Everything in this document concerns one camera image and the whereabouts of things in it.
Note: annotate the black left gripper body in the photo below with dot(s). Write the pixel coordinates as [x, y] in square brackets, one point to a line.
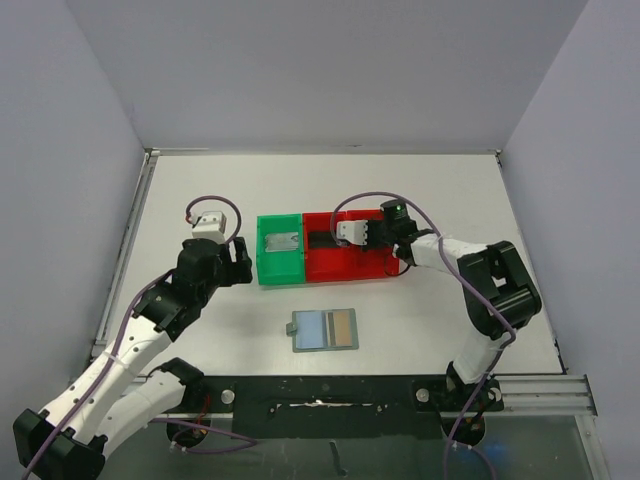
[222, 275]

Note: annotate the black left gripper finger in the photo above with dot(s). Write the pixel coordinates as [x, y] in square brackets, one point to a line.
[239, 273]
[240, 249]

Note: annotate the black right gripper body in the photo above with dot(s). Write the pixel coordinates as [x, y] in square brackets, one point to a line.
[373, 236]

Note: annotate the grey-green card holder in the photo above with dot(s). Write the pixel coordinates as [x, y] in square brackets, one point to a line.
[308, 331]

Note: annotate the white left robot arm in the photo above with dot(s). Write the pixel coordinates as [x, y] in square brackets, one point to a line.
[72, 436]

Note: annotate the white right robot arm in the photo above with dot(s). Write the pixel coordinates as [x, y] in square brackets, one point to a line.
[500, 296]

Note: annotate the silver VIP card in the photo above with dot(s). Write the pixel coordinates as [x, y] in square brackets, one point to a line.
[281, 242]

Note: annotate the black card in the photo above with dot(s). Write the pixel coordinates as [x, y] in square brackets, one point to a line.
[321, 240]

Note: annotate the green plastic bin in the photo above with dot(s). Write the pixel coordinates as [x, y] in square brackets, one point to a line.
[281, 268]

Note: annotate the red plastic bin right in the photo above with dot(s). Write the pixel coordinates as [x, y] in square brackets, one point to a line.
[370, 264]

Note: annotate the red plastic bin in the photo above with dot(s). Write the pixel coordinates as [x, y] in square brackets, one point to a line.
[370, 264]
[323, 265]

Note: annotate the red plastic bin middle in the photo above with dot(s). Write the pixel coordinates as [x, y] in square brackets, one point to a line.
[323, 265]

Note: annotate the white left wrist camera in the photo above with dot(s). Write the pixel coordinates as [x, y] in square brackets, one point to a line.
[211, 225]

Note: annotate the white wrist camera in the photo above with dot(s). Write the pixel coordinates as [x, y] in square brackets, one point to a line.
[211, 225]
[352, 232]

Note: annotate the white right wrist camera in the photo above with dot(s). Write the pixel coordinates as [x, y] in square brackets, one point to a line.
[352, 232]

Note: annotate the aluminium frame rail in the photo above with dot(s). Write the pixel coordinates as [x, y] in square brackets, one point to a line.
[146, 174]

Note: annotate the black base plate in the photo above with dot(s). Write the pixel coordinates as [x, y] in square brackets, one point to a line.
[340, 407]

